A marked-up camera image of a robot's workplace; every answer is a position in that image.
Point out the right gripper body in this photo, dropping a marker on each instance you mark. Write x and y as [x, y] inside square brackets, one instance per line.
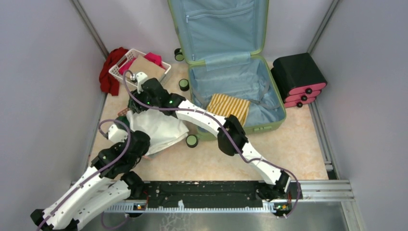
[140, 100]

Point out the pink plastic basket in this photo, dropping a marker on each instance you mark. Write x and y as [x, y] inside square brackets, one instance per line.
[124, 113]

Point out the white garment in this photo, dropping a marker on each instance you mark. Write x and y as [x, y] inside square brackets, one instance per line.
[164, 131]

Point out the yellow patterned garment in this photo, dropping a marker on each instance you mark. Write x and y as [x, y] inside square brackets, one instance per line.
[224, 105]

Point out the green hard-shell suitcase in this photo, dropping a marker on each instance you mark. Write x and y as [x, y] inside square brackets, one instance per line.
[221, 41]

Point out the black and pink storage stack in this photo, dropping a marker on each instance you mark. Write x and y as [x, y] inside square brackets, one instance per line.
[298, 78]

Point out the green garment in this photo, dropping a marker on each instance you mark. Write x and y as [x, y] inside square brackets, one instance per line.
[127, 119]

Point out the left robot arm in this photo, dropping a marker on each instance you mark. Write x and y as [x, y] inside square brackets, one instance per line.
[107, 181]

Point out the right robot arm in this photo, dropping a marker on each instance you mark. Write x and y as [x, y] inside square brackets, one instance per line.
[230, 135]

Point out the tan folded cloth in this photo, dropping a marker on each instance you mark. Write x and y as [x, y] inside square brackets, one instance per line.
[141, 64]

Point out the red cloth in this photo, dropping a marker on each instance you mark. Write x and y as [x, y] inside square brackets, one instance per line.
[108, 83]

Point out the magenta cloth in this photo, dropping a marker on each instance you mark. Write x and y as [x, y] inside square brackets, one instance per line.
[150, 57]

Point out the white plastic basket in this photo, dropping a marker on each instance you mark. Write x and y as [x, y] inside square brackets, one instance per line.
[133, 53]

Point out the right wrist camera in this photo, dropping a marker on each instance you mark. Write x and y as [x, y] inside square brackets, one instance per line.
[139, 78]

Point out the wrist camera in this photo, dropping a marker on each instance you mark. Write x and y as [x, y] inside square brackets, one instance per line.
[116, 134]
[139, 78]

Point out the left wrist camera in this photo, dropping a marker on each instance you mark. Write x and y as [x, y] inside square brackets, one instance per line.
[116, 134]

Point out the left aluminium corner post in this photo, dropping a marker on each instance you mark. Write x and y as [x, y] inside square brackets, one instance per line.
[90, 27]

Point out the aluminium corner post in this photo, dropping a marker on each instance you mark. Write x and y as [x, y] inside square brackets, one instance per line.
[90, 27]
[327, 17]

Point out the right aluminium corner post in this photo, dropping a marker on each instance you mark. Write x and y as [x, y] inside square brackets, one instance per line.
[327, 17]

